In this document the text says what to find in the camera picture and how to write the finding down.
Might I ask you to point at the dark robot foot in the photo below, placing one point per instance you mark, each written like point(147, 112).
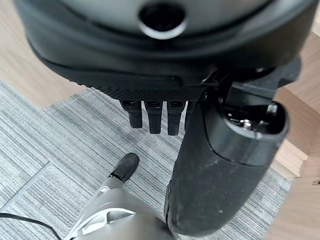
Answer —
point(126, 166)

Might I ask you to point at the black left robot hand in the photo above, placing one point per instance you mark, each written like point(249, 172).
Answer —
point(160, 62)

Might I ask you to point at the light wooden cabinet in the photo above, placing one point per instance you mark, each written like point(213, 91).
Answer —
point(300, 150)

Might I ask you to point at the silver robot leg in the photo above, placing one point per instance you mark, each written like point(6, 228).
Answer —
point(112, 215)

